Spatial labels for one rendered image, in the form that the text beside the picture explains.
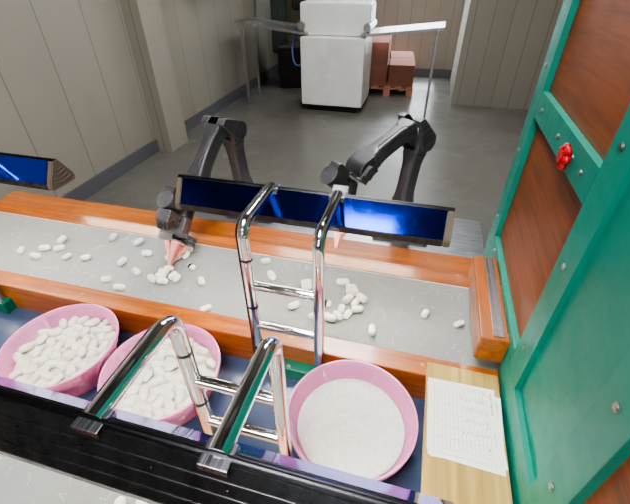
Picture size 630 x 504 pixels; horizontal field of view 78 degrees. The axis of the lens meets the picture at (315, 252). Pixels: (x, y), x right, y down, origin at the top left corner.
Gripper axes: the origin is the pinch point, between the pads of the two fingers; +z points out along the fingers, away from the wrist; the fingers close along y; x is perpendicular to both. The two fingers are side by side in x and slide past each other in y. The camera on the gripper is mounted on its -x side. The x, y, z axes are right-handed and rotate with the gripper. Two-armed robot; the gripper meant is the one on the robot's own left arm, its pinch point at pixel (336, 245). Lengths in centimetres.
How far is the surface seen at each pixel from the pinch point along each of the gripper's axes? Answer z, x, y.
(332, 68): -271, 277, -92
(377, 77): -320, 355, -50
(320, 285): 15.9, -32.8, 4.1
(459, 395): 31.7, -16.9, 34.5
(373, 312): 16.7, 0.9, 13.4
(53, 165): -3, -30, -70
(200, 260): 10.1, 6.3, -43.6
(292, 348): 29.8, -12.8, -3.6
